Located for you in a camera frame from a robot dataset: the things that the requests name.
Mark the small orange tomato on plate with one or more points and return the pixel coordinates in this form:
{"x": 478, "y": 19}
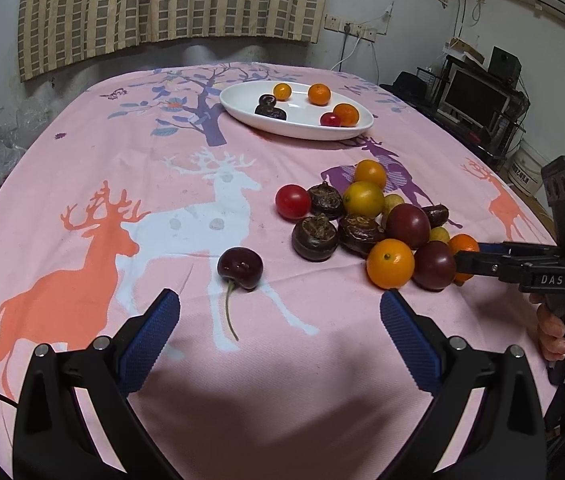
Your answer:
{"x": 282, "y": 91}

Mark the cardboard box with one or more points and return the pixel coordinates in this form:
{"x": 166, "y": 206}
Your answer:
{"x": 464, "y": 50}

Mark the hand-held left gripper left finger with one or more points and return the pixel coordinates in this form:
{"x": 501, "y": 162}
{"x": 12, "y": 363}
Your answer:
{"x": 151, "y": 341}

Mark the black metal desk rack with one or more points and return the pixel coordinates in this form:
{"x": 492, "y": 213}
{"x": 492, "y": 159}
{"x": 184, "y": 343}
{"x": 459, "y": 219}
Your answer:
{"x": 517, "y": 125}

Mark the white oval plate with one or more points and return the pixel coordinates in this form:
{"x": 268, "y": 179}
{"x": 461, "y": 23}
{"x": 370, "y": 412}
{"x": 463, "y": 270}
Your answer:
{"x": 296, "y": 120}

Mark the dark purple tomato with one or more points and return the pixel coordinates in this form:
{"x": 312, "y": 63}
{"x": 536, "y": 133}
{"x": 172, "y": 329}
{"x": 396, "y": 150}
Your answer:
{"x": 407, "y": 226}
{"x": 434, "y": 266}

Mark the black computer monitor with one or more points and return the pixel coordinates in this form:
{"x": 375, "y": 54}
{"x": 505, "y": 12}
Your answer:
{"x": 473, "y": 97}

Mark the pink deer print tablecloth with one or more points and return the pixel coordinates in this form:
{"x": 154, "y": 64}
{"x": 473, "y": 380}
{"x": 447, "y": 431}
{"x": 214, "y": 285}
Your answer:
{"x": 112, "y": 210}

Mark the clear plastic bags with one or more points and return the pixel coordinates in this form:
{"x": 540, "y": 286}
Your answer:
{"x": 2, "y": 150}

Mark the brown water chestnut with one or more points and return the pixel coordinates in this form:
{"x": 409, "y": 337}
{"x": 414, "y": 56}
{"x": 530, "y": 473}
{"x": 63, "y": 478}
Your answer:
{"x": 314, "y": 238}
{"x": 268, "y": 106}
{"x": 326, "y": 200}
{"x": 360, "y": 234}

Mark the black speaker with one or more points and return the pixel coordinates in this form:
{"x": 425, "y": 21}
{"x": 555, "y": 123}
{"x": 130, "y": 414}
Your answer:
{"x": 504, "y": 62}

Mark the red cherry tomato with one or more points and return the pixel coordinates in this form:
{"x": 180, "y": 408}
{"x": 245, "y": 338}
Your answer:
{"x": 330, "y": 120}
{"x": 293, "y": 202}

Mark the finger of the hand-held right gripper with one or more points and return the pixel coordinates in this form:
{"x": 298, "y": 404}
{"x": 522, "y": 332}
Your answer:
{"x": 482, "y": 265}
{"x": 512, "y": 249}

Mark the checked brown curtain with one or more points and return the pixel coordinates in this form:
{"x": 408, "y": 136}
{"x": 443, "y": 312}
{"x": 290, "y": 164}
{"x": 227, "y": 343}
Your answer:
{"x": 162, "y": 5}

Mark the dark brown date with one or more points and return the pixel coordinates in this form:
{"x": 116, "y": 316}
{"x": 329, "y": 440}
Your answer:
{"x": 437, "y": 214}

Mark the small pale yellow fruit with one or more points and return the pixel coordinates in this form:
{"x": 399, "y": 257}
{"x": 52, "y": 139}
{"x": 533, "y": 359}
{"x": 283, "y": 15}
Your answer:
{"x": 393, "y": 203}
{"x": 439, "y": 235}

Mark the white plastic bucket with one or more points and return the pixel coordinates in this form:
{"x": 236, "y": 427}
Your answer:
{"x": 527, "y": 167}

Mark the white wall socket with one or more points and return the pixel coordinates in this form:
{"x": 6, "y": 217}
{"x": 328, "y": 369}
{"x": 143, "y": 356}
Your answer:
{"x": 333, "y": 23}

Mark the dark red cherry with stem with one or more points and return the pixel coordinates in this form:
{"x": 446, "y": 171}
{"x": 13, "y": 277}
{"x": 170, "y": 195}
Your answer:
{"x": 240, "y": 269}

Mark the large orange kumquat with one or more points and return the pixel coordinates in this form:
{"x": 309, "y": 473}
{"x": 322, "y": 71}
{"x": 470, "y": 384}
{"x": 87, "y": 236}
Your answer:
{"x": 390, "y": 263}

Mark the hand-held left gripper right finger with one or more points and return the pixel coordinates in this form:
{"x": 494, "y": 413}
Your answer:
{"x": 411, "y": 345}

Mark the small orange kumquat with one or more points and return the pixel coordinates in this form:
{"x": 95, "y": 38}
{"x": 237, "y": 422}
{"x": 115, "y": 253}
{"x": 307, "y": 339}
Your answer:
{"x": 347, "y": 114}
{"x": 463, "y": 247}
{"x": 319, "y": 94}
{"x": 371, "y": 172}

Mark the yellow tomato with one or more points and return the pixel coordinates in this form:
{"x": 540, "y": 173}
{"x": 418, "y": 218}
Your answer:
{"x": 364, "y": 198}

